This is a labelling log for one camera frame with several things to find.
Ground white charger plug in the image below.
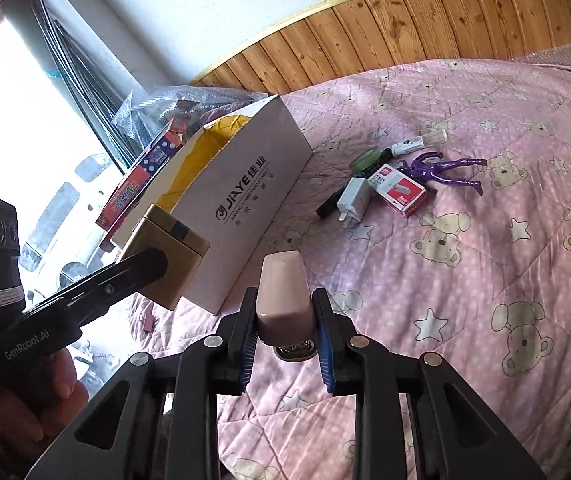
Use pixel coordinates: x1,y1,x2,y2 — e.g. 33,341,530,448
336,176,373,227

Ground white van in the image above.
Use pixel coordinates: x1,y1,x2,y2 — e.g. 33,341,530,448
20,152,121,286

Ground grey window frame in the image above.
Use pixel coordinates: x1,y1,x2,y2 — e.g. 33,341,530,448
2,0,151,166

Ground pink bubble wrap sheet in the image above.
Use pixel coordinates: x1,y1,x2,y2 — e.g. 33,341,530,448
520,42,571,73

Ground black marker pen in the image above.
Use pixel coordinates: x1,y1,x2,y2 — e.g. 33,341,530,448
315,185,351,220

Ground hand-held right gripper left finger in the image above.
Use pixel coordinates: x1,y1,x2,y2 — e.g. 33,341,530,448
25,287,261,480

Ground red and blue toy box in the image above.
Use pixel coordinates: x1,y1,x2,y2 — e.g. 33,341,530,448
95,127,186,233

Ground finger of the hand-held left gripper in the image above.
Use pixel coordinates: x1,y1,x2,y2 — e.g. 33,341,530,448
24,247,169,332

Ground purple toy figure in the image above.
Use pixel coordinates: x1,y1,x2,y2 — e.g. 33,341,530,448
396,151,489,195

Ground white cardboard box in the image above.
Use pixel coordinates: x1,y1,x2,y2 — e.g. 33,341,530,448
110,94,315,317

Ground person's left hand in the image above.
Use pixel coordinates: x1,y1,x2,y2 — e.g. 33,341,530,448
0,346,91,461

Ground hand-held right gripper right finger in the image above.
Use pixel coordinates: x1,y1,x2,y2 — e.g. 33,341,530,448
310,287,549,480

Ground white glue stick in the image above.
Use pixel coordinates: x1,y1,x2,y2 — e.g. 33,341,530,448
390,129,449,157

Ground staples box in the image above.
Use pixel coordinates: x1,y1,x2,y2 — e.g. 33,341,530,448
368,162,429,218

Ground cream tissue pack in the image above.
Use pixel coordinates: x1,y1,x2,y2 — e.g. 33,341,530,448
121,204,211,311

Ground black sunglasses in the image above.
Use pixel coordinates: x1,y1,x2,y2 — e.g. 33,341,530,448
353,151,395,179

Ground clear bubble wrap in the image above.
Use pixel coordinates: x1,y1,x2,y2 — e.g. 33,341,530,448
112,85,271,161

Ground pink stapler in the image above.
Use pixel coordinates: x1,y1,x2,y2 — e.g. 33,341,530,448
255,251,319,362

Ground pink printed blanket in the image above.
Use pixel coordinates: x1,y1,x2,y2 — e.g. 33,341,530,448
82,57,571,480

